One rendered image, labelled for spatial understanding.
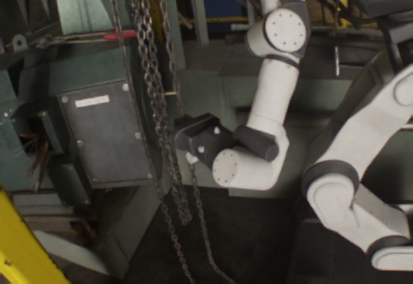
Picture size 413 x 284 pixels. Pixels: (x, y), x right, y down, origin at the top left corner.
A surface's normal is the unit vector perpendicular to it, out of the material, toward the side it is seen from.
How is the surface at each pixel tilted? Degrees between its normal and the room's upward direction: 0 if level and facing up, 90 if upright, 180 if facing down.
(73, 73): 45
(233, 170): 53
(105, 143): 90
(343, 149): 90
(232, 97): 90
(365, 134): 90
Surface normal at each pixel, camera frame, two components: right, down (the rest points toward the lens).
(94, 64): -0.04, -0.26
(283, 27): 0.18, 0.07
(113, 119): 0.07, 0.49
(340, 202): -0.31, 0.51
